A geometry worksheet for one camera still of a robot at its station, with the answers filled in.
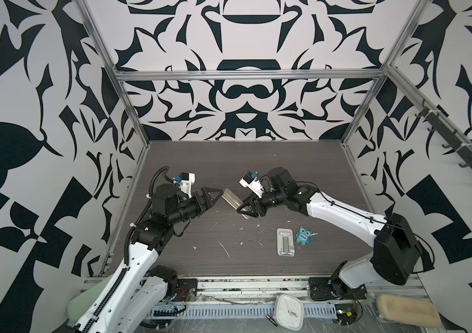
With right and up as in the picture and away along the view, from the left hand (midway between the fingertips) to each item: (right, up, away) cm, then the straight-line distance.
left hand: (220, 192), depth 69 cm
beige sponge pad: (+60, -37, -2) cm, 71 cm away
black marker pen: (+17, -41, -1) cm, 45 cm away
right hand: (+7, -6, +6) cm, 11 cm away
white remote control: (+5, -4, +5) cm, 8 cm away
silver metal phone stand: (+25, -22, +14) cm, 36 cm away
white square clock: (+22, -38, -2) cm, 44 cm away
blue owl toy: (+33, -20, +16) cm, 42 cm away
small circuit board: (+43, -41, +2) cm, 59 cm away
